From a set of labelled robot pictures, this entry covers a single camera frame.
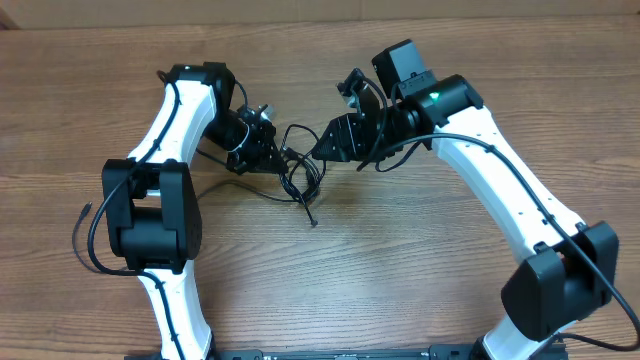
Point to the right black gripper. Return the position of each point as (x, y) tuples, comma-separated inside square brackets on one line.
[(364, 136)]

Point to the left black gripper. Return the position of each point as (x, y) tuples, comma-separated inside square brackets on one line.
[(259, 158)]

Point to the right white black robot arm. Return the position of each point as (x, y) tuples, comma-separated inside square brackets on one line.
[(565, 266)]

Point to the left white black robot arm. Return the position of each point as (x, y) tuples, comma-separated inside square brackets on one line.
[(149, 225)]

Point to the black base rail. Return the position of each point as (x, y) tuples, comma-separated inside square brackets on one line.
[(345, 354)]

